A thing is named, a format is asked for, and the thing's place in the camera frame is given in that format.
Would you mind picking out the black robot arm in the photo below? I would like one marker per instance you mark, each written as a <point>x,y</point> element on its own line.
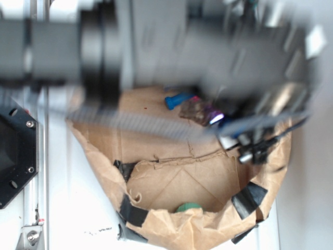
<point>38,53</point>

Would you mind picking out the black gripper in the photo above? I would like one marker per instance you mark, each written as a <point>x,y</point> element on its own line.
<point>254,61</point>

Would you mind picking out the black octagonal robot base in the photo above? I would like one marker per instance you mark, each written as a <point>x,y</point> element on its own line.
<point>18,149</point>

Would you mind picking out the brown rock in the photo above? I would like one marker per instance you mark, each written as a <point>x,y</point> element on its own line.
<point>201,112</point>

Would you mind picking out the brown paper bag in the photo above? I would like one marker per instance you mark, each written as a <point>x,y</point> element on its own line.
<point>147,178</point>

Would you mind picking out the blue plastic bottle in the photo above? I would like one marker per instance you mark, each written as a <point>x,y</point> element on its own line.
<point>172,102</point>

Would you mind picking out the aluminium frame rail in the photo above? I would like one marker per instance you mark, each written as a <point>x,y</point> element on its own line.
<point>35,231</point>

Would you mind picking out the green ball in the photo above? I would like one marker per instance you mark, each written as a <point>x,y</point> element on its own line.
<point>187,206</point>

